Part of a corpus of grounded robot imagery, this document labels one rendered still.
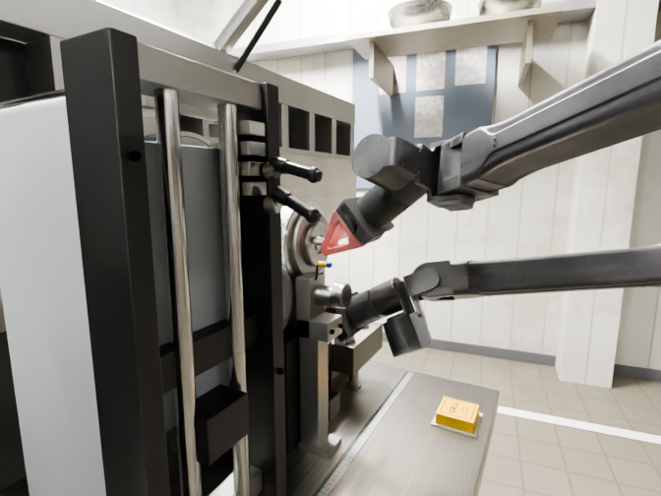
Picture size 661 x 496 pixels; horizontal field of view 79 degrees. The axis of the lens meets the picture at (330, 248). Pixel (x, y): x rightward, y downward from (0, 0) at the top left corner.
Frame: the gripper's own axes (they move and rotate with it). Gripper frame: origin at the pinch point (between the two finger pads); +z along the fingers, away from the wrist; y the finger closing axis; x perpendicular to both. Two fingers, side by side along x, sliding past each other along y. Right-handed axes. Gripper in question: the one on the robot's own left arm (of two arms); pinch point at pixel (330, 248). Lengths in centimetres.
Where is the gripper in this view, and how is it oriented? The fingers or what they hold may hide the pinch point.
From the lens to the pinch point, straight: 64.2
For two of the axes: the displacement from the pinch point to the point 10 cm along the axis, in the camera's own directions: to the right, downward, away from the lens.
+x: -5.7, -8.1, 1.5
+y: 4.9, -1.8, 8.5
